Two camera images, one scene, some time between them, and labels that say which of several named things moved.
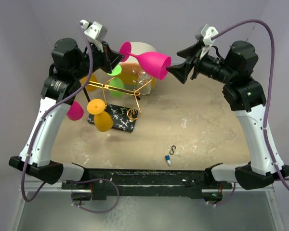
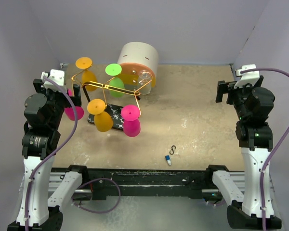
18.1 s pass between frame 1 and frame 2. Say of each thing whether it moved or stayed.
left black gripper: moved
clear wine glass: stayed
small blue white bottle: stayed
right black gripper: moved
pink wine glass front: moved
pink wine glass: stayed
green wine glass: stayed
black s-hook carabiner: stayed
